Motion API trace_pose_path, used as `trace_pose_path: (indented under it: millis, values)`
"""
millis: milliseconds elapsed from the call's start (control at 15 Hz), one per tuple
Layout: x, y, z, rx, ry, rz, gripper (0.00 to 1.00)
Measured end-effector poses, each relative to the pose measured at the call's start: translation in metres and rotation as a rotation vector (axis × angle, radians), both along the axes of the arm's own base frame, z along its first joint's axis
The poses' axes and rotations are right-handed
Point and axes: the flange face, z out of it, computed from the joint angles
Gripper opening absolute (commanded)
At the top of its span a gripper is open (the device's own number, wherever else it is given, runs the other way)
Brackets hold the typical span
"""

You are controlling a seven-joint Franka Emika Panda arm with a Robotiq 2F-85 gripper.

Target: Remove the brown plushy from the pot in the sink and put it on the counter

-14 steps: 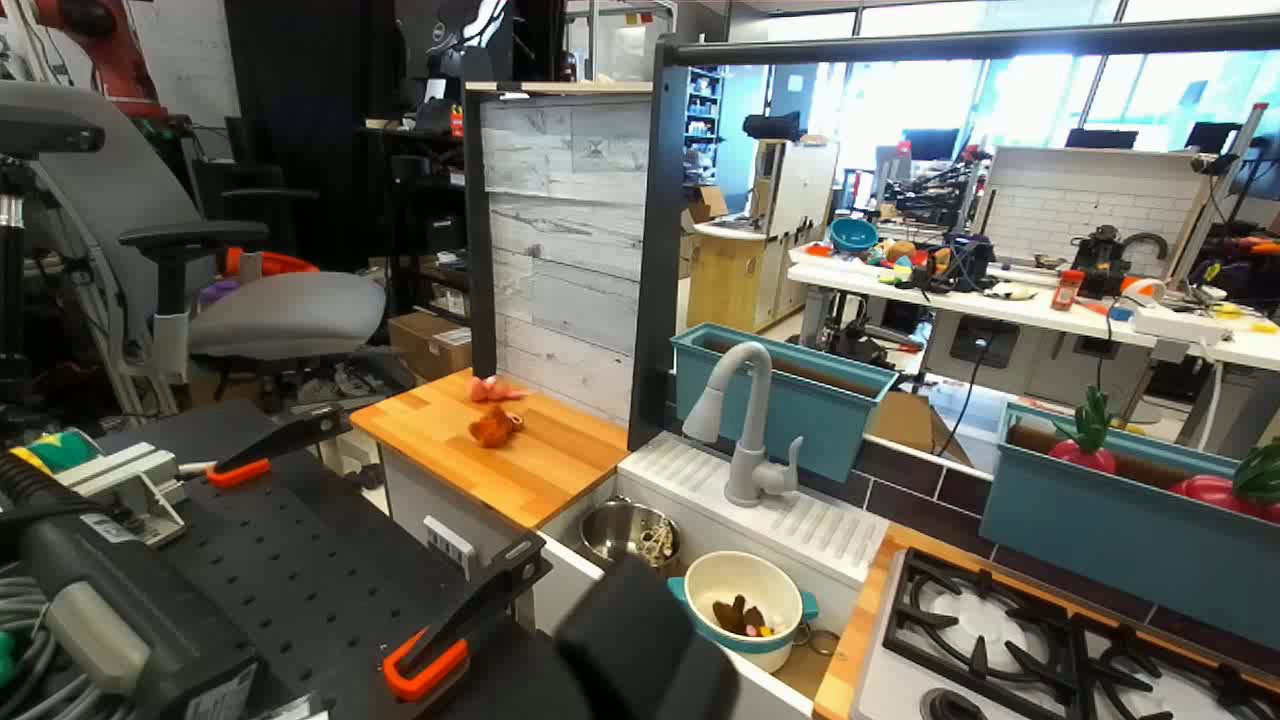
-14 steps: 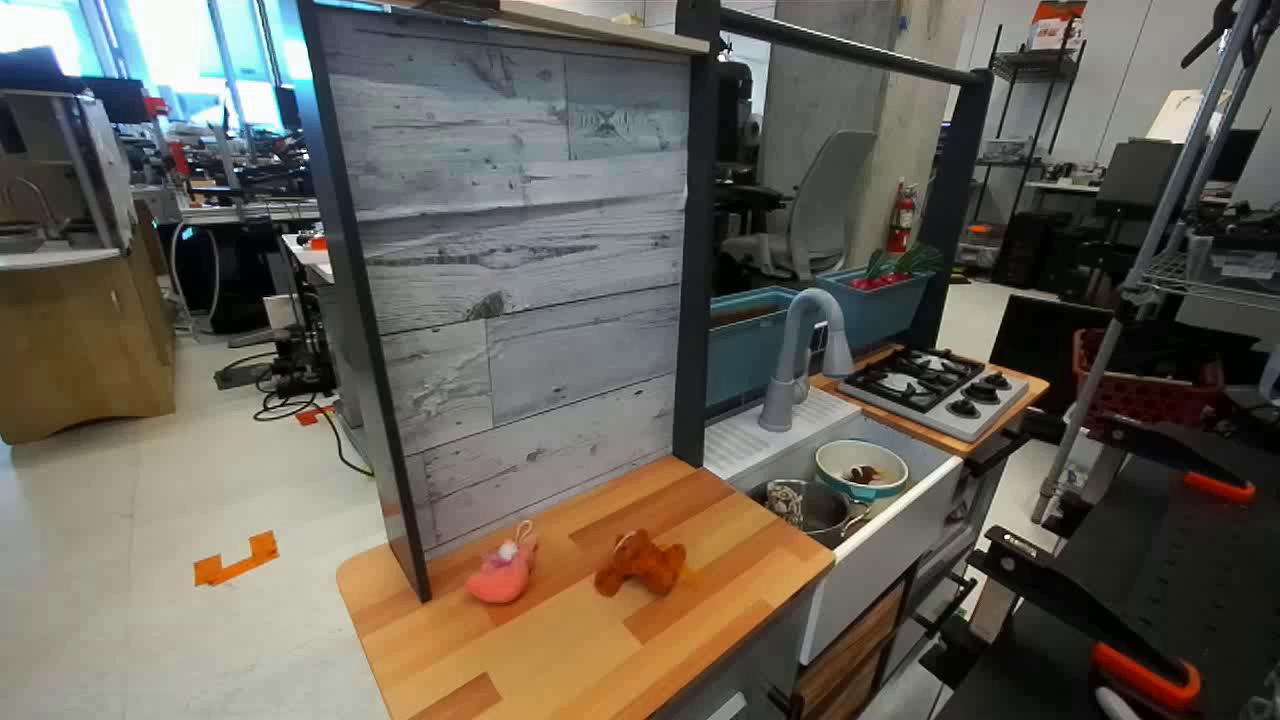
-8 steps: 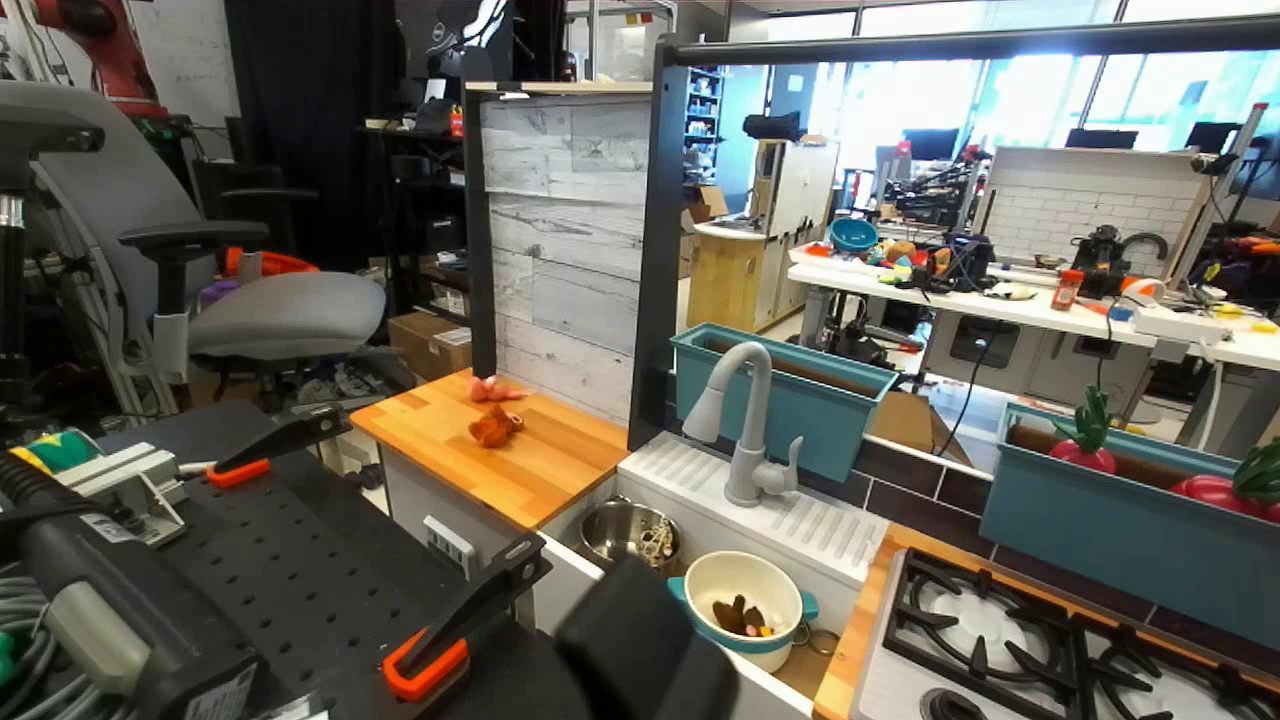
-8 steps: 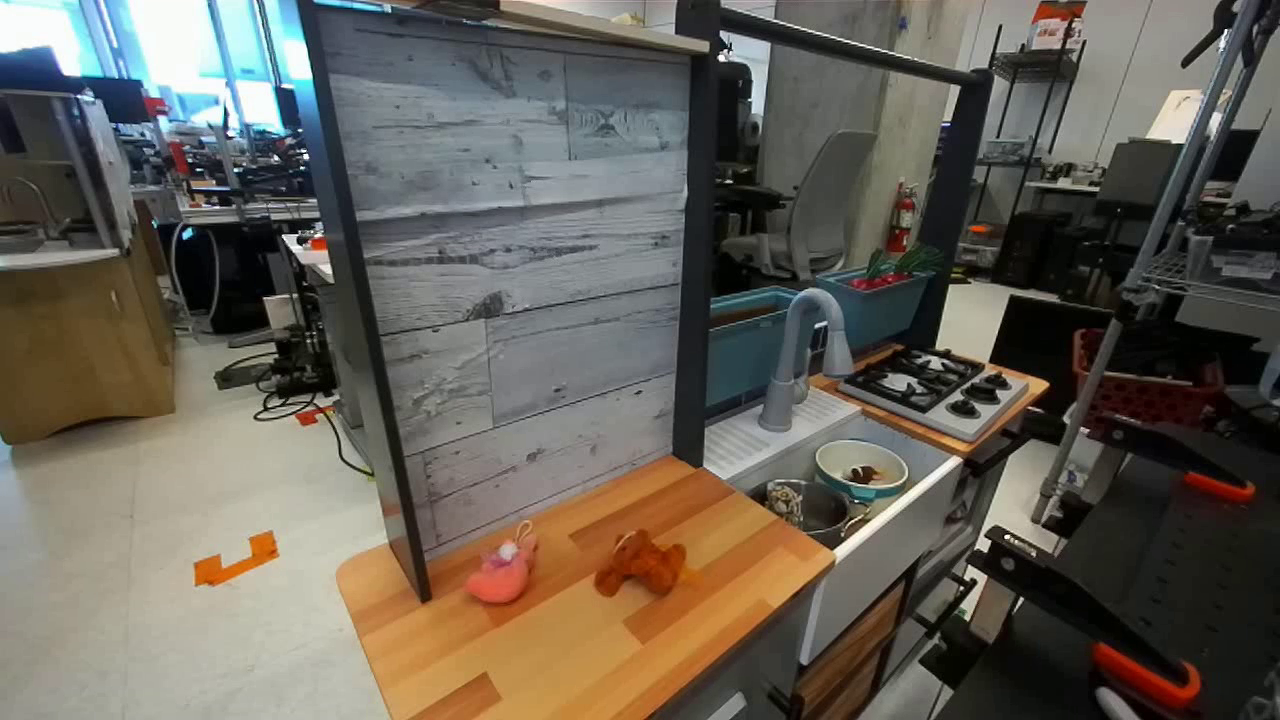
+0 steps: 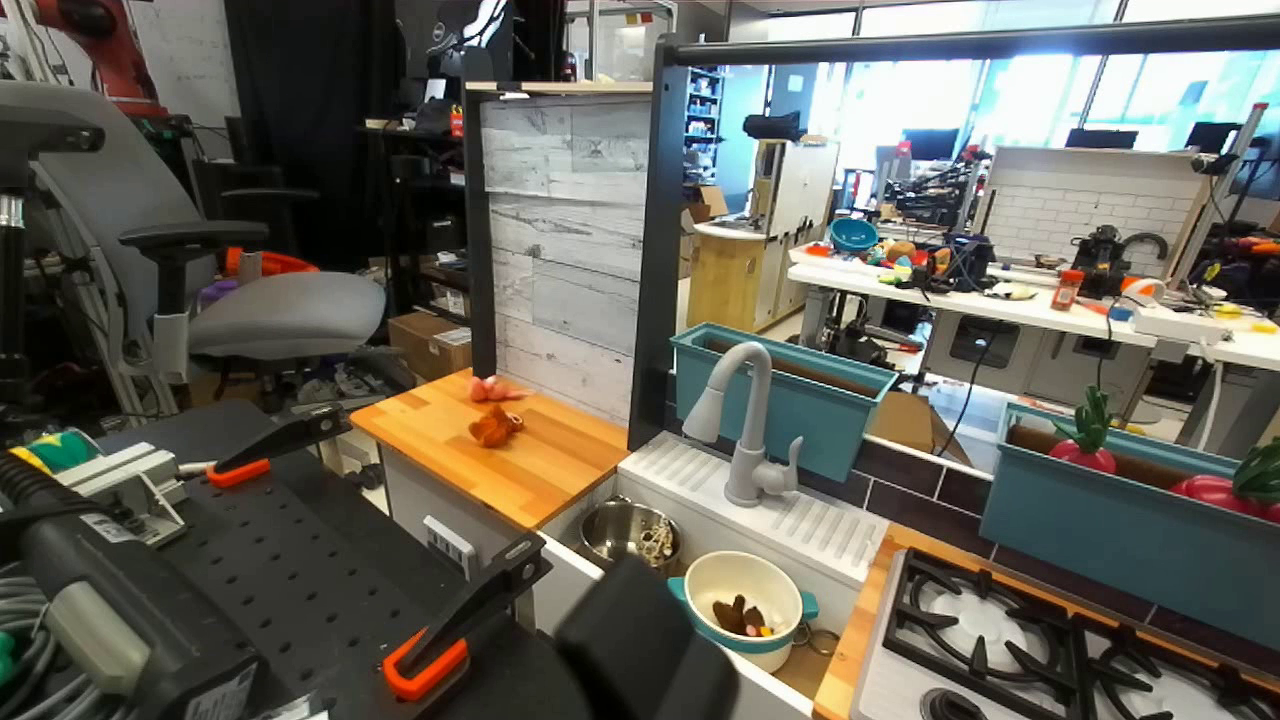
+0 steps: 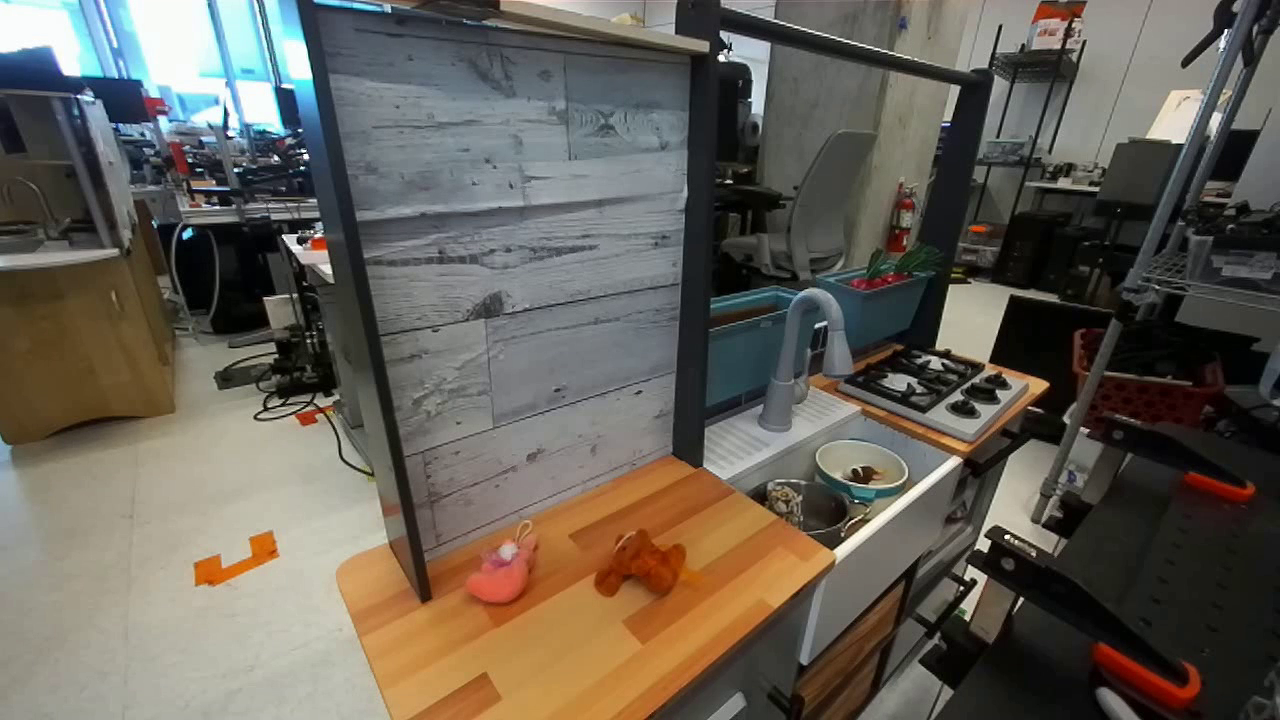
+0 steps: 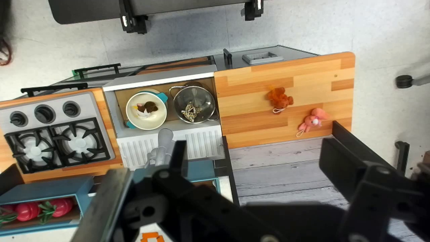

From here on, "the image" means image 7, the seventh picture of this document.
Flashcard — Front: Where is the wooden cutting board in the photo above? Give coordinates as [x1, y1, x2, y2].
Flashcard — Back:
[213, 51, 357, 150]

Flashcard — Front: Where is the brown plushy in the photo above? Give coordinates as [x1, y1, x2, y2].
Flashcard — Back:
[135, 101, 159, 115]

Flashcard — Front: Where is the steel pot with handles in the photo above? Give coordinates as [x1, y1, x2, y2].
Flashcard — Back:
[169, 84, 218, 125]

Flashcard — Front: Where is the white ribbed drainboard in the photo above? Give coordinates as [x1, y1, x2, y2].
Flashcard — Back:
[115, 124, 225, 171]

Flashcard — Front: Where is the toy kitchen sink basin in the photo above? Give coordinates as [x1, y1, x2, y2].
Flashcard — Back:
[102, 72, 225, 136]

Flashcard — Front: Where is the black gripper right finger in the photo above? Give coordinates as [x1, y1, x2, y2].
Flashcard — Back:
[318, 120, 430, 242]

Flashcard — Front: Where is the toy gas stove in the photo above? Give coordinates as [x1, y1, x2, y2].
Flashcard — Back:
[0, 90, 114, 176]

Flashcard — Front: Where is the teal planter box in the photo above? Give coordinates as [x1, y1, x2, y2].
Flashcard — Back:
[0, 176, 95, 237]

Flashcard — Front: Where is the yellow patterned plushy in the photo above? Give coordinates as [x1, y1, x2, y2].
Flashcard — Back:
[180, 102, 204, 123]

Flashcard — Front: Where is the grey metal rail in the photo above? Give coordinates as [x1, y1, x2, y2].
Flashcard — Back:
[69, 167, 135, 242]

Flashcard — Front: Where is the orange plushy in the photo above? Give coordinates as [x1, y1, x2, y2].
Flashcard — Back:
[263, 86, 295, 112]

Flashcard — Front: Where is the grey drawer pull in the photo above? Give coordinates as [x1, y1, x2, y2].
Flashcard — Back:
[240, 50, 284, 66]

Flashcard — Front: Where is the black cabinet handle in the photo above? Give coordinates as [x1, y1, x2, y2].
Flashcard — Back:
[20, 82, 88, 98]
[221, 47, 235, 70]
[72, 62, 122, 80]

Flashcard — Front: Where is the black perforated board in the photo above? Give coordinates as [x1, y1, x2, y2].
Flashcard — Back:
[46, 0, 266, 26]

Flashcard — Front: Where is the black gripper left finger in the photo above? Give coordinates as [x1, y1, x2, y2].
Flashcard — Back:
[150, 139, 292, 242]

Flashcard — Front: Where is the red cable loop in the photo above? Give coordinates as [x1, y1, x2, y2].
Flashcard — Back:
[0, 37, 13, 68]

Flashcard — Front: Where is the pink plushy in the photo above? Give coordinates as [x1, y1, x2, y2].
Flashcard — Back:
[295, 106, 329, 137]

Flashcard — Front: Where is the red toy radish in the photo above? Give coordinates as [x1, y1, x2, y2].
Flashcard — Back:
[14, 202, 41, 223]
[46, 197, 75, 219]

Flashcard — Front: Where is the teal pot cream inside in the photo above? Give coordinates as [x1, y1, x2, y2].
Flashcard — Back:
[123, 90, 170, 132]

